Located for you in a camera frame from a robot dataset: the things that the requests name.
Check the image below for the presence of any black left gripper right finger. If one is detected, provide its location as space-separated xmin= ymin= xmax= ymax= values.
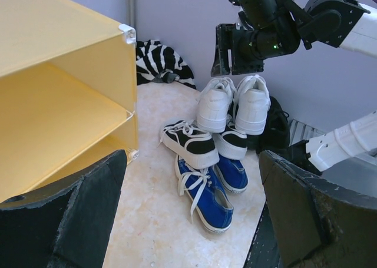
xmin=259 ymin=151 xmax=376 ymax=267

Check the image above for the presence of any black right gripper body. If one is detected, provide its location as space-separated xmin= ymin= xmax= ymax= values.
xmin=229 ymin=0 xmax=301 ymax=75

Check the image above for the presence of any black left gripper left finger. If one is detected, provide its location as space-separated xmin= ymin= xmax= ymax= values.
xmin=1 ymin=150 xmax=127 ymax=267

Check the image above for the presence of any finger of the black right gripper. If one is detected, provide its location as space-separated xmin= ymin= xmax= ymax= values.
xmin=210 ymin=24 xmax=235 ymax=76

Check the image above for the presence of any white sneaker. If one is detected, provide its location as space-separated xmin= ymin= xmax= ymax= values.
xmin=234 ymin=74 xmax=271 ymax=135
xmin=196 ymin=77 xmax=236 ymax=133

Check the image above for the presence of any blue canvas shoe right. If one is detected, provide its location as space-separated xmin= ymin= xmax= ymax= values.
xmin=214 ymin=155 xmax=249 ymax=194

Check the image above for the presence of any blue canvas shoe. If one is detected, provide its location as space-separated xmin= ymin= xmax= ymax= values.
xmin=174 ymin=155 xmax=234 ymax=233
xmin=214 ymin=155 xmax=249 ymax=194

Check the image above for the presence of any black white canvas shoe right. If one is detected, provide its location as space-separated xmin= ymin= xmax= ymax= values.
xmin=212 ymin=123 xmax=247 ymax=160

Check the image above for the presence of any black white canvas shoe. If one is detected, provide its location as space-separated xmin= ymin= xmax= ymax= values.
xmin=212 ymin=123 xmax=247 ymax=160
xmin=160 ymin=119 xmax=220 ymax=170

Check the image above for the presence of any black white canvas shoe left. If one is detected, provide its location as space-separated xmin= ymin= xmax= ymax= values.
xmin=160 ymin=119 xmax=220 ymax=170

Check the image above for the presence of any blue canvas shoe left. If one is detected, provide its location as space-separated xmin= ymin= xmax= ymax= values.
xmin=174 ymin=155 xmax=234 ymax=233

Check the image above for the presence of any yellow plastic shoe cabinet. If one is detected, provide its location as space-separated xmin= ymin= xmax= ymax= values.
xmin=1 ymin=0 xmax=138 ymax=200

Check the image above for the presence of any black white striped cloth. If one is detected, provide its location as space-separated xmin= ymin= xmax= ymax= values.
xmin=135 ymin=39 xmax=196 ymax=90

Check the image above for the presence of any black sneaker upper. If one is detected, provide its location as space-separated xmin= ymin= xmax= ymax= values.
xmin=256 ymin=96 xmax=290 ymax=154

